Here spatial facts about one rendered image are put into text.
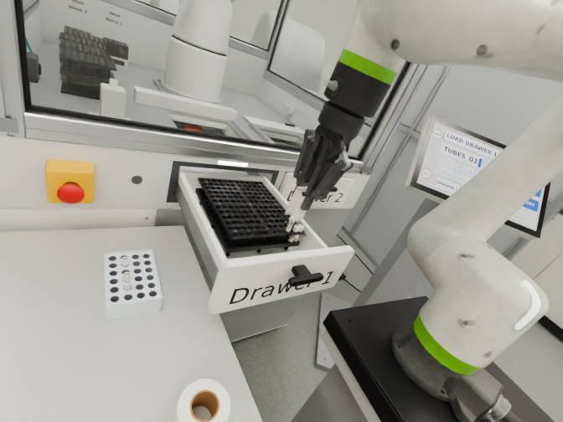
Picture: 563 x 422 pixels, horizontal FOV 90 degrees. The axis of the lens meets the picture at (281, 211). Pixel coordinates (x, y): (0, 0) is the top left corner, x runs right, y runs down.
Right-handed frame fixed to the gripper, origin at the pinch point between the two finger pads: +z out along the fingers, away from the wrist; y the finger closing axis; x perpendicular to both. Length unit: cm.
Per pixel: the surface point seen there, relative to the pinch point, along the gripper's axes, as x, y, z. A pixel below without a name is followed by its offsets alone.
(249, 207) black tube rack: -5.5, -8.5, 7.6
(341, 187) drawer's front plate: 35.1, -21.6, 8.3
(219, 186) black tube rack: -9.9, -16.7, 7.9
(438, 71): 165, -104, -42
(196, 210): -17.6, -7.7, 8.1
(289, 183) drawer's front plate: 13.0, -20.9, 8.2
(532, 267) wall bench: 287, 3, 59
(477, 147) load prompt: 88, -16, -18
